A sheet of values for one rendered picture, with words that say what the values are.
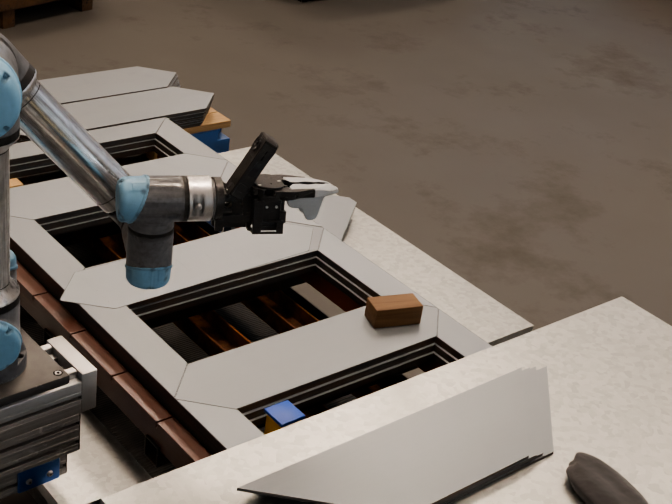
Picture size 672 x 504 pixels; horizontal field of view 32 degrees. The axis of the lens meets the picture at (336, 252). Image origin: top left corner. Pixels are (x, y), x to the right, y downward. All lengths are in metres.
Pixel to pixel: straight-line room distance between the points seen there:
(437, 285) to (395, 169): 2.47
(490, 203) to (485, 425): 3.37
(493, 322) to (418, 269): 0.29
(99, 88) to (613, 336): 2.01
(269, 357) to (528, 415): 0.65
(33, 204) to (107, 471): 0.87
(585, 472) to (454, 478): 0.23
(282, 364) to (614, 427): 0.73
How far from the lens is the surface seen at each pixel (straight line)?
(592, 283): 4.96
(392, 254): 3.27
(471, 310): 3.08
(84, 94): 3.83
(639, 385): 2.39
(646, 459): 2.20
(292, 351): 2.59
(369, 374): 2.61
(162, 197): 1.88
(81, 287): 2.76
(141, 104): 3.78
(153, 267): 1.93
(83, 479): 2.51
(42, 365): 2.20
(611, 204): 5.70
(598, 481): 2.06
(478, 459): 2.04
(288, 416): 2.36
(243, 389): 2.46
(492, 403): 2.18
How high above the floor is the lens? 2.31
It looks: 29 degrees down
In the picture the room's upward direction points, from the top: 8 degrees clockwise
